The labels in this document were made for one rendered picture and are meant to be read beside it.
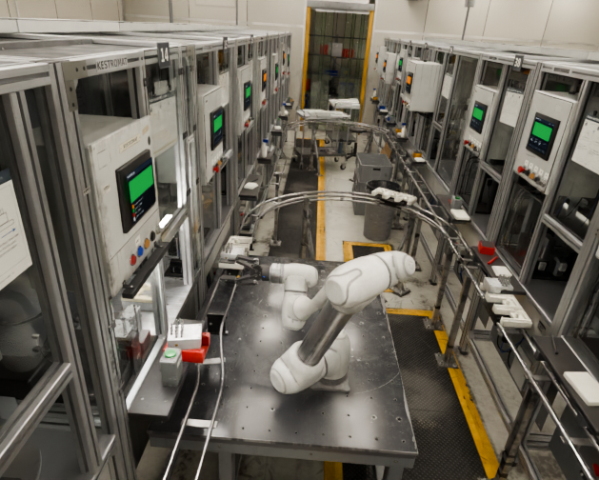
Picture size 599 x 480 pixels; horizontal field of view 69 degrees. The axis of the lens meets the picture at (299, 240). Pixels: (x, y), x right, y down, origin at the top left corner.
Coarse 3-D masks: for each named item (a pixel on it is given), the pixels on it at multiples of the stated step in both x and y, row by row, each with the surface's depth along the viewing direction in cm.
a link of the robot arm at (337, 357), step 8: (344, 336) 187; (336, 344) 185; (344, 344) 186; (328, 352) 184; (336, 352) 185; (344, 352) 187; (328, 360) 183; (336, 360) 185; (344, 360) 189; (328, 368) 183; (336, 368) 187; (344, 368) 191; (328, 376) 189; (336, 376) 192
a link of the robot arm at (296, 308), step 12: (324, 288) 174; (288, 300) 188; (300, 300) 186; (312, 300) 179; (324, 300) 175; (288, 312) 187; (300, 312) 184; (312, 312) 181; (288, 324) 188; (300, 324) 188
